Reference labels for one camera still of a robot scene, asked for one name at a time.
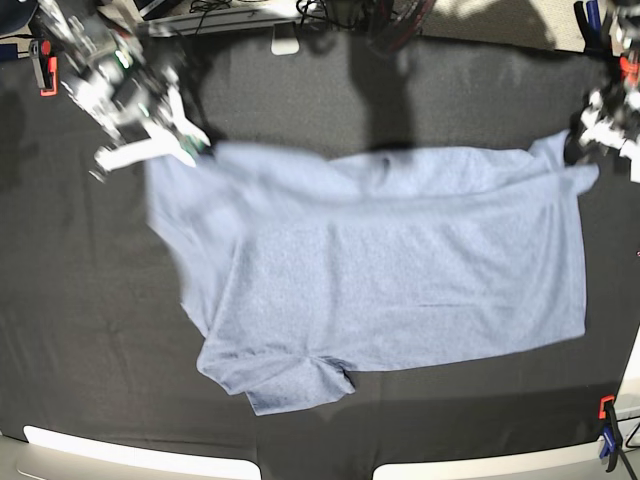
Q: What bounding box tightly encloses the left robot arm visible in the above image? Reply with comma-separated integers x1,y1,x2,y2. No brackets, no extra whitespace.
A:
564,1,639,165

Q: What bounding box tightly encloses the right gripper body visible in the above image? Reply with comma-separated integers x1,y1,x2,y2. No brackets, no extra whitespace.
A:
59,34,185,145

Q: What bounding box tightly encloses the black red cable bundle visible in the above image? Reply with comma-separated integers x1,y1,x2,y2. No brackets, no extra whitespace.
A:
367,0,441,56

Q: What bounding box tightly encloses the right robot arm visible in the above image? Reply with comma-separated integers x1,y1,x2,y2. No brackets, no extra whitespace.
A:
37,1,211,176

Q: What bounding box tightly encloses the light blue t-shirt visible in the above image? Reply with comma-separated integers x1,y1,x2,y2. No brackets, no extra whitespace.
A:
146,133,599,415

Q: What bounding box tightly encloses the orange clamp top right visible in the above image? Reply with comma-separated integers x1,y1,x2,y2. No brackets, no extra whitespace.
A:
619,51,639,92

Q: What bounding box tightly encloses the black table cloth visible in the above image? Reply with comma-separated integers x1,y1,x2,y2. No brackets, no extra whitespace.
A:
1,31,639,479

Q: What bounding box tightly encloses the orange blue clamp bottom right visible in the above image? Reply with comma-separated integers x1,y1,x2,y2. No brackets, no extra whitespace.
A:
598,395,623,473

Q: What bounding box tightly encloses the blue clamp top right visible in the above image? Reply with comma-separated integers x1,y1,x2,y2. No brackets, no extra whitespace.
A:
573,1,610,59

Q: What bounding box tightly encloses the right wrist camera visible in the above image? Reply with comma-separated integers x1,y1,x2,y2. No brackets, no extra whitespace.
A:
171,134,211,168

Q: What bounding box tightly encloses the orange clamp top left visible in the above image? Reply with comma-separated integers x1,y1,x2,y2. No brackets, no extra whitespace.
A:
28,39,58,97

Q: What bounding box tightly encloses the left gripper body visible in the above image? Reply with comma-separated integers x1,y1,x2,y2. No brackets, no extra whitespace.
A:
579,84,639,150

